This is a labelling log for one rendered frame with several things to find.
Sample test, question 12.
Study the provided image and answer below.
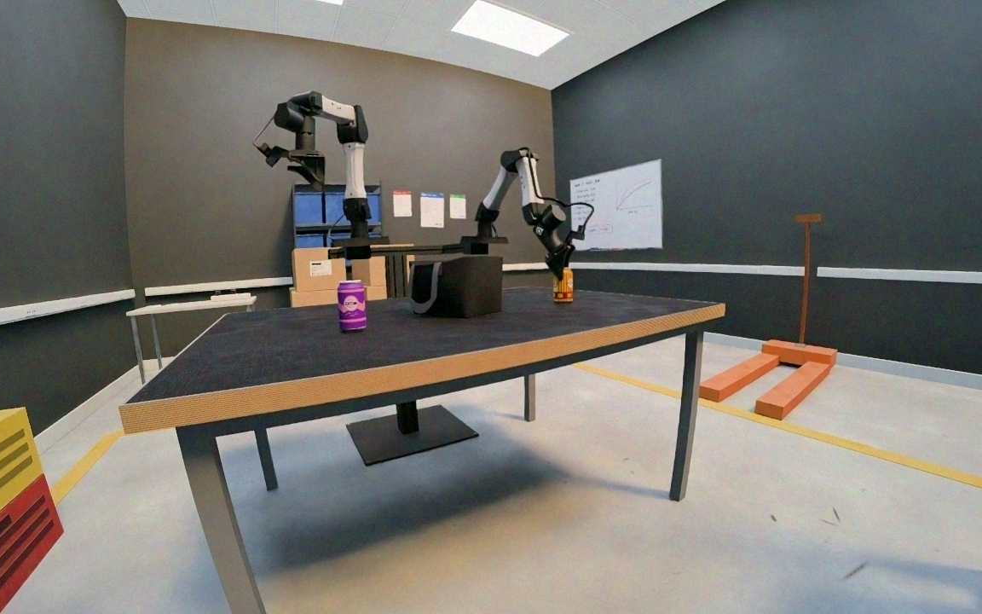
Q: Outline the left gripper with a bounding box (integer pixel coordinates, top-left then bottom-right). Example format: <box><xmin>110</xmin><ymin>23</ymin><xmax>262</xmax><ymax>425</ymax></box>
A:
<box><xmin>541</xmin><ymin>232</ymin><xmax>576</xmax><ymax>281</ymax></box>

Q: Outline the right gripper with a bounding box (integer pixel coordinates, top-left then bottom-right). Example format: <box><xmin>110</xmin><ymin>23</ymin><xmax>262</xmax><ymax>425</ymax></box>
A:
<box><xmin>287</xmin><ymin>133</ymin><xmax>326</xmax><ymax>191</ymax></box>

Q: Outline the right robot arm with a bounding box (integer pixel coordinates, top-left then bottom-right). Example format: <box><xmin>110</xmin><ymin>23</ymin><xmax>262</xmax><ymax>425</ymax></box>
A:
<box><xmin>260</xmin><ymin>91</ymin><xmax>389</xmax><ymax>242</ymax></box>

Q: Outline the orange striped drink can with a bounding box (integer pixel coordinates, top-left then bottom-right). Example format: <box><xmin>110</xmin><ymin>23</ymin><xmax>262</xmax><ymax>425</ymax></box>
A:
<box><xmin>553</xmin><ymin>268</ymin><xmax>573</xmax><ymax>304</ymax></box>

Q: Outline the purple drink can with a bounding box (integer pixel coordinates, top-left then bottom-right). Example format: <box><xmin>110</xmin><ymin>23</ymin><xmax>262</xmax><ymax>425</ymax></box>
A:
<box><xmin>337</xmin><ymin>281</ymin><xmax>367</xmax><ymax>332</ymax></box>

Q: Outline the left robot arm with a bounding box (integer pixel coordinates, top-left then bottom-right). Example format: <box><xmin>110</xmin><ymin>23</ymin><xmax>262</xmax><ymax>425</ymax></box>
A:
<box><xmin>461</xmin><ymin>150</ymin><xmax>586</xmax><ymax>243</ymax></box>

